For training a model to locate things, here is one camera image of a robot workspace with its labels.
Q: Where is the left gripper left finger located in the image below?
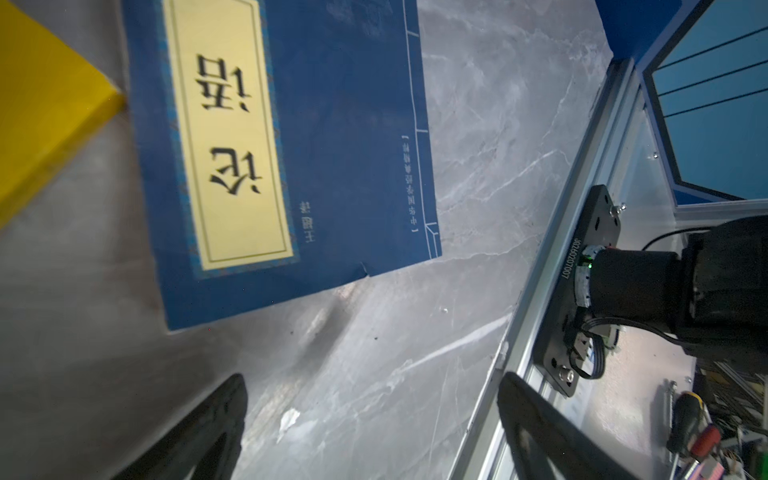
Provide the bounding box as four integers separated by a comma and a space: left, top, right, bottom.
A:
116, 374, 248, 479

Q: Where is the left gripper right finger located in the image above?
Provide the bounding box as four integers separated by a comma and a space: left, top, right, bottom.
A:
497, 372, 634, 480

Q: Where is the dark blue book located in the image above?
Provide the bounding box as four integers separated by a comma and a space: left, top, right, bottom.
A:
120, 1, 442, 331

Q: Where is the yellow book with cartoon man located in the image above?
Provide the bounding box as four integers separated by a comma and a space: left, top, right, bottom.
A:
1, 1, 125, 225

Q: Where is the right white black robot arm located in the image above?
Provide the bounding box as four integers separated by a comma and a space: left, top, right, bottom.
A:
574, 215, 767, 374

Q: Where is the aluminium rail frame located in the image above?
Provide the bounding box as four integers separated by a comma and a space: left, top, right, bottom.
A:
450, 60, 692, 479

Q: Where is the screwdriver with red black handle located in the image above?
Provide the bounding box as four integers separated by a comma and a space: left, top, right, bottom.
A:
666, 392, 721, 464

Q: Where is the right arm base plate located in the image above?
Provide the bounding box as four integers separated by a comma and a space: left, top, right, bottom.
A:
532, 185, 621, 397

